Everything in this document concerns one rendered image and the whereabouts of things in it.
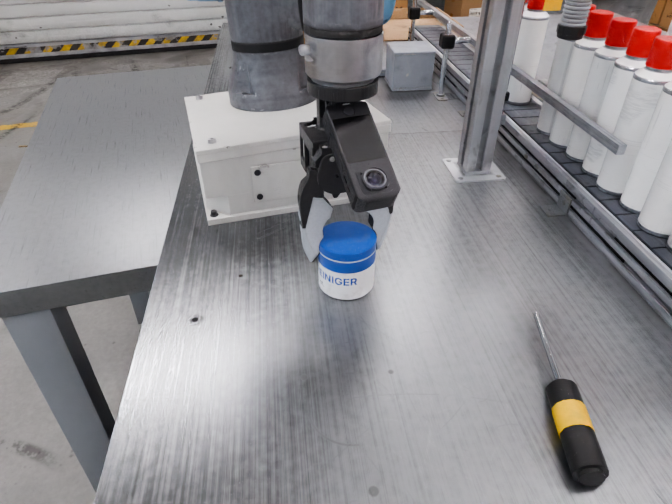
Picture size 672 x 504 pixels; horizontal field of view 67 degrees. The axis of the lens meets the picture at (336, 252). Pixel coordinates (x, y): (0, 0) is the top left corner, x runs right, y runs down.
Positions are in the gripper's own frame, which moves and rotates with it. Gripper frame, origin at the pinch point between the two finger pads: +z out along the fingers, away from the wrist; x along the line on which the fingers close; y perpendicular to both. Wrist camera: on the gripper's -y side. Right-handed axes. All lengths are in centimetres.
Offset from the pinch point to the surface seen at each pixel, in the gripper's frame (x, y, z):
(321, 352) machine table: 6.1, -10.2, 5.0
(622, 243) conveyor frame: -34.6, -7.0, 1.4
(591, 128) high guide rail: -38.5, 7.4, -7.8
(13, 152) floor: 112, 261, 89
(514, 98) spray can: -47, 37, -1
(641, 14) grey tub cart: -243, 200, 26
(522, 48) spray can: -47, 37, -11
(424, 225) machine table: -15.1, 9.1, 5.0
